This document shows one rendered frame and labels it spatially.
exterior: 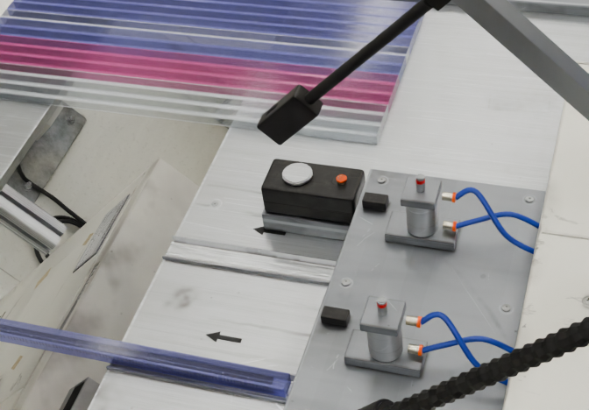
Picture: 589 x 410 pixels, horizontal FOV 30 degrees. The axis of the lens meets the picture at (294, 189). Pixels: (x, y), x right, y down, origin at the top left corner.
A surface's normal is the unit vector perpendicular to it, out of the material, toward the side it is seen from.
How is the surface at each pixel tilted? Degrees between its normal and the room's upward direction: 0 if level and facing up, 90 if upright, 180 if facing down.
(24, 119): 44
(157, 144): 0
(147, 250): 0
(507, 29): 90
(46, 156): 0
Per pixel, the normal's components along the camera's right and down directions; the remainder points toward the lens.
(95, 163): 0.58, -0.42
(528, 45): -0.29, 0.69
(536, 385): -0.11, -0.71
